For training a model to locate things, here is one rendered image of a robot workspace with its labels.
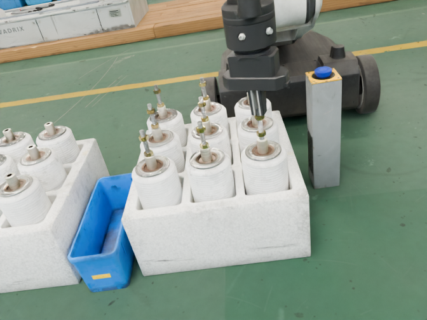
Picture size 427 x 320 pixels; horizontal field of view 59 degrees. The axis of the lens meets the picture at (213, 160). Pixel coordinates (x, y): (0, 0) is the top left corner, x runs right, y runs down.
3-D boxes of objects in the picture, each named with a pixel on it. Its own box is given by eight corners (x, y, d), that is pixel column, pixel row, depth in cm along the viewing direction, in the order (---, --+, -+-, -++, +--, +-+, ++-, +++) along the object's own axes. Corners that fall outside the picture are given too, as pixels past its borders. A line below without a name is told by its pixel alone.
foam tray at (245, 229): (161, 178, 121) (146, 129, 111) (283, 161, 118) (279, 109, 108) (143, 277, 89) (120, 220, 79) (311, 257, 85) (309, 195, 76)
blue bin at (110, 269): (111, 209, 112) (98, 177, 105) (147, 204, 111) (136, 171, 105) (84, 296, 87) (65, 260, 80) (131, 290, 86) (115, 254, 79)
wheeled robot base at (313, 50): (219, 68, 188) (208, -3, 170) (326, 53, 182) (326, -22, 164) (216, 133, 135) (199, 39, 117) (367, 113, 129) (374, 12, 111)
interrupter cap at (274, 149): (280, 162, 75) (279, 159, 75) (242, 162, 77) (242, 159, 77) (283, 141, 81) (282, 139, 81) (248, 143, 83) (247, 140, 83)
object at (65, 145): (66, 178, 117) (42, 127, 107) (96, 174, 116) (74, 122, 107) (55, 197, 109) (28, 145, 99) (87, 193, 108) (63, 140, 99)
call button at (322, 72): (312, 75, 92) (312, 67, 91) (329, 72, 92) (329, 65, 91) (316, 81, 89) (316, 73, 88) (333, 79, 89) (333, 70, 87)
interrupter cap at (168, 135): (162, 150, 86) (162, 147, 86) (137, 146, 90) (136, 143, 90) (180, 133, 92) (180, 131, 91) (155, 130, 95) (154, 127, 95)
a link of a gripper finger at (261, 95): (258, 117, 73) (255, 87, 69) (263, 109, 75) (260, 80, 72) (267, 117, 72) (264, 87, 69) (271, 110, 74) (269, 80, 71)
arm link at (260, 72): (295, 74, 72) (291, 8, 65) (283, 96, 65) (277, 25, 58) (232, 74, 77) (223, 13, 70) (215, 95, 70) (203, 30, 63)
